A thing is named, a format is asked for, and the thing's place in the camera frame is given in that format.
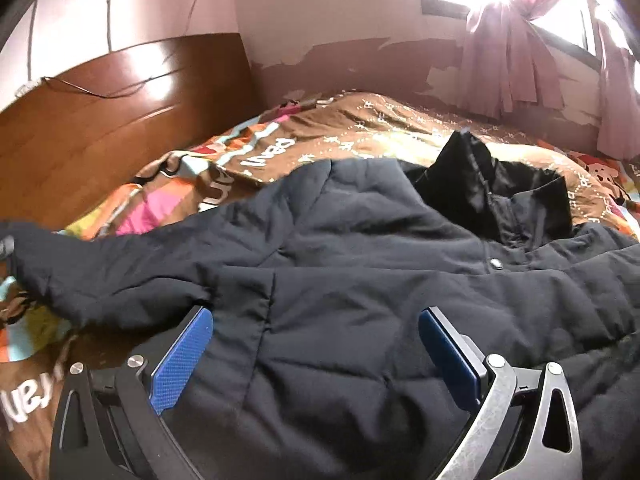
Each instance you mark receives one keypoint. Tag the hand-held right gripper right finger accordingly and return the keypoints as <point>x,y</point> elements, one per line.
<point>447,360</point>

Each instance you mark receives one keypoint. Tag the window with dark frame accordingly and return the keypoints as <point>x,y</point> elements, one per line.
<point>560,35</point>

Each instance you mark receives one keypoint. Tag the lilac curtain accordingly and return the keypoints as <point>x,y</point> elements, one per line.
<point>617,100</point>
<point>505,55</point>

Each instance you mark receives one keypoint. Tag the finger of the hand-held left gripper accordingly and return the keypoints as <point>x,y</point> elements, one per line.
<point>6,247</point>

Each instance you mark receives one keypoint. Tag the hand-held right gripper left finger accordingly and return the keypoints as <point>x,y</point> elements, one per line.
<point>180,360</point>

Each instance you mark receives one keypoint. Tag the wooden headboard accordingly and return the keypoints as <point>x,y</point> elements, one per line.
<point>100,130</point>

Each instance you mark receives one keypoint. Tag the dark navy padded jacket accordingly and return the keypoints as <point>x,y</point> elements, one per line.
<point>350,260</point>

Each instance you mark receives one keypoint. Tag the brown printed blanket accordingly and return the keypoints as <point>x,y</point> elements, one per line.
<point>350,125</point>

